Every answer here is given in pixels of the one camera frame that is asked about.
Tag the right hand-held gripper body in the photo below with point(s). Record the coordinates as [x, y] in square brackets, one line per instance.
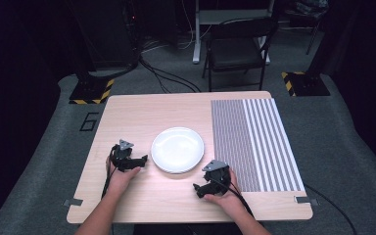
[218, 179]

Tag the person's right hand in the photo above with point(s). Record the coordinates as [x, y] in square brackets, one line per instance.
[227, 199]

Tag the white desk frame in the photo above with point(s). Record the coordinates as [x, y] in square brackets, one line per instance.
[228, 15]

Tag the black yellow striped stand base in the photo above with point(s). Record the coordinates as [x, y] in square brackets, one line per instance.
[89, 91]
[306, 84]

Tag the person's dark clothing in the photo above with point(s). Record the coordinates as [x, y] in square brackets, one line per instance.
[189, 229]

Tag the black folding chair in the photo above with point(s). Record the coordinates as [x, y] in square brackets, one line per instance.
[235, 49]

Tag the dark equipment cabinet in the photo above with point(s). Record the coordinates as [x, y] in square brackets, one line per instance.
[111, 32]

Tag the grey striped placemat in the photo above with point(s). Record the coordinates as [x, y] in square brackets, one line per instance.
[251, 143]

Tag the person's left hand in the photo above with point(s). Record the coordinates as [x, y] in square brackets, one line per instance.
[120, 181]

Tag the grey table edge bracket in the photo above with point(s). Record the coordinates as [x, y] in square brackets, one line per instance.
[73, 202]
[305, 199]

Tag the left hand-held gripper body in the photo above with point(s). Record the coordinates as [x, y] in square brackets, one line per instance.
[121, 158]

